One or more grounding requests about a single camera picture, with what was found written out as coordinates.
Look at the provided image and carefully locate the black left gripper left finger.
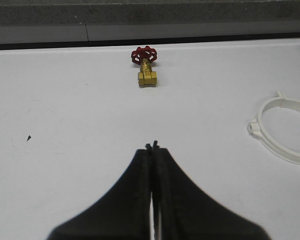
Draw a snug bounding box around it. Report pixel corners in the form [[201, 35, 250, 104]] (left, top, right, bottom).
[[48, 144, 152, 240]]

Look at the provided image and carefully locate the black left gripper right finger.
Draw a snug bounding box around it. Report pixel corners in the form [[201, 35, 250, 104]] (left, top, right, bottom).
[[151, 142, 270, 240]]

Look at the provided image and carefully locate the white half clamp ring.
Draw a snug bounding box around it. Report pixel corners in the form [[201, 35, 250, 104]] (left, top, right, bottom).
[[279, 99, 300, 118], [246, 91, 300, 175]]

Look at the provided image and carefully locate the grey stone counter ledge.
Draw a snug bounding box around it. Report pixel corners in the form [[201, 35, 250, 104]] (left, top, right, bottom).
[[0, 0, 300, 44]]

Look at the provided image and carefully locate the brass valve with red handle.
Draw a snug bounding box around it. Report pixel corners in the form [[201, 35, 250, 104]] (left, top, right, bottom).
[[131, 45, 157, 88]]

